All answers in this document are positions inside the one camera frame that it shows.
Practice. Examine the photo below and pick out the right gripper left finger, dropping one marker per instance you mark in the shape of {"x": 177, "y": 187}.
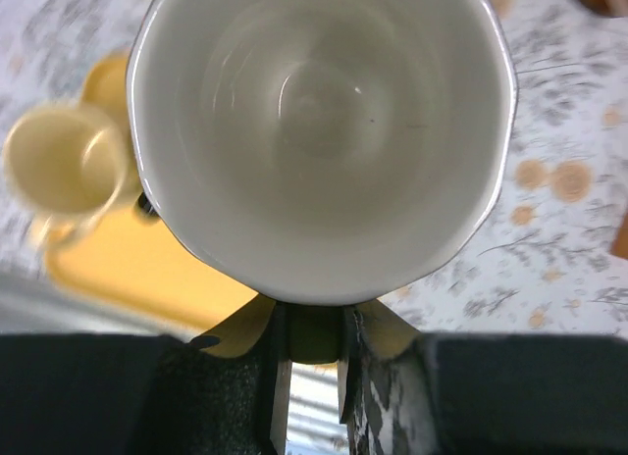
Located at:
{"x": 224, "y": 392}

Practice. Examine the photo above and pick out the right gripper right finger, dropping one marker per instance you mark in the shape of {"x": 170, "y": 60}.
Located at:
{"x": 405, "y": 391}

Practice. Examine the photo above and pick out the cream mug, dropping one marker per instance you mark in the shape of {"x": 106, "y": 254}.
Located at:
{"x": 71, "y": 166}

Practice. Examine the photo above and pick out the white green-handled mug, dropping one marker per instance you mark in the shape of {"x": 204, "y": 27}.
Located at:
{"x": 321, "y": 152}

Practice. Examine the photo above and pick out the yellow serving tray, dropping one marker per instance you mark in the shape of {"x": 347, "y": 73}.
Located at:
{"x": 134, "y": 263}

